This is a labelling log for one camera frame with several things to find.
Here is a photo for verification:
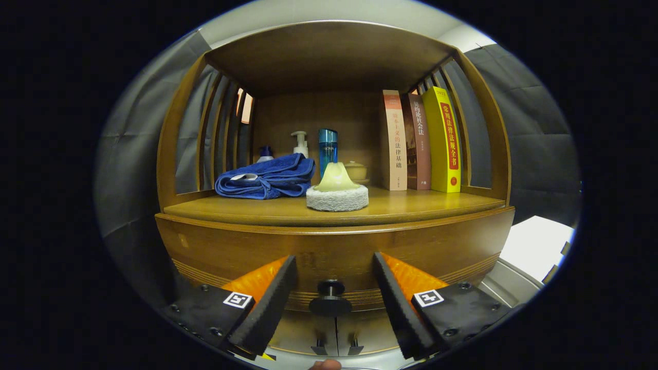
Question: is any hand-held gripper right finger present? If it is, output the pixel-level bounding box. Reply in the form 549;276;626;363
373;252;512;361

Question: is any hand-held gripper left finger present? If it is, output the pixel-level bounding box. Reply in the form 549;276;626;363
164;255;298;360

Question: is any wooden drawer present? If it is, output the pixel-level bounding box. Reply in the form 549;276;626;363
155;207;516;317

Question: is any green handled scrub pad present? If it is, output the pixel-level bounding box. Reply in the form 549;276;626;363
306;162;370;212

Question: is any grey drawer unit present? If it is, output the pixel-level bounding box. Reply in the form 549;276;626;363
478;257;544;309

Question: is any wooden countertop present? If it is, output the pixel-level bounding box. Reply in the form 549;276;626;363
162;186;507;227

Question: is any wooden cabinet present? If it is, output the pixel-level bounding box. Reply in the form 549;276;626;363
154;21;516;358

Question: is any blue folded towel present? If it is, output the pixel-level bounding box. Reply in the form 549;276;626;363
214;153;316;200

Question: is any white desk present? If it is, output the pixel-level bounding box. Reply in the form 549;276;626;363
500;215;575;282

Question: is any beige lidded teacup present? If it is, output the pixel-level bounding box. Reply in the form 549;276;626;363
344;161;370;186

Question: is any beige orange-topped book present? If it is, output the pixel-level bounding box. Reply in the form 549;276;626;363
381;90;408;192

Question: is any brown book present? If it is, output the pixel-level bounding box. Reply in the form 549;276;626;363
401;93;432;191

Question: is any blue glass bottle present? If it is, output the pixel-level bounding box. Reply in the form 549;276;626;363
318;128;339;178

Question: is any yellow book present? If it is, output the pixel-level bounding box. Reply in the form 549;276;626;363
422;86;462;194

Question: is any black backdrop cloth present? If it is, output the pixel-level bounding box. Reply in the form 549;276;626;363
95;28;581;309

